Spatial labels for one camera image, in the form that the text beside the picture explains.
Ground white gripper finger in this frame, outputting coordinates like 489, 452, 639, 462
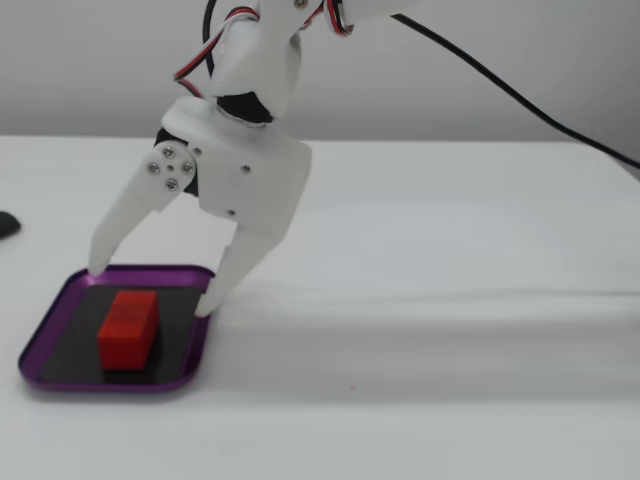
87, 141, 200, 277
194, 223, 282, 319

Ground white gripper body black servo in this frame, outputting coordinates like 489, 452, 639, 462
153, 96, 314, 243

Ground red cube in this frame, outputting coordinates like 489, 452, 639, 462
96, 290, 161, 372

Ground black glossy tray liner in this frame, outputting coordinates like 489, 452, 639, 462
40, 285, 201, 387

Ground dark grey rounded object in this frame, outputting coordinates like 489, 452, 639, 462
0, 211, 23, 240

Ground purple metal tray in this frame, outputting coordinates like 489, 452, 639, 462
18, 263, 217, 396

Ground red white black servo wire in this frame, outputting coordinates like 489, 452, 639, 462
319, 0, 357, 38
172, 0, 266, 101

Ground thick black cable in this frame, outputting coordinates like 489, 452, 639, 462
201, 0, 640, 170

